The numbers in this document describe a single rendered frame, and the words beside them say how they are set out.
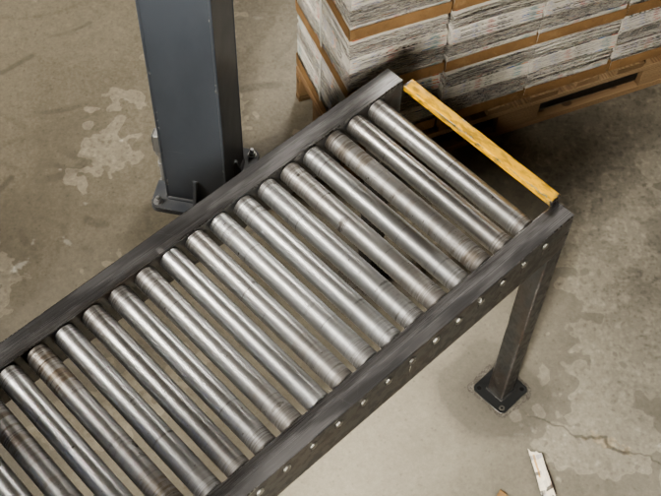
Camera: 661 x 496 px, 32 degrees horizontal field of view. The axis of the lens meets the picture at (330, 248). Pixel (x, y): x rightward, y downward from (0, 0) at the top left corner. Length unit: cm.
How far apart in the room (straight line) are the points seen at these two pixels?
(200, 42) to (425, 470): 120
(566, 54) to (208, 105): 108
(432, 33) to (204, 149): 69
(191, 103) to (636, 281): 134
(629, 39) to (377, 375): 169
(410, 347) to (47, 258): 142
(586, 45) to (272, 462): 180
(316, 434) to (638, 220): 162
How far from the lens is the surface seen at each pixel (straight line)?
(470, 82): 329
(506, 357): 288
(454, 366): 309
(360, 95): 255
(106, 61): 375
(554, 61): 341
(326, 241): 231
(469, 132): 248
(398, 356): 218
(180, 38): 282
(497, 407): 305
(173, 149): 316
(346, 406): 212
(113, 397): 217
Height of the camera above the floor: 272
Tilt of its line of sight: 56 degrees down
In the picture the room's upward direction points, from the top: 2 degrees clockwise
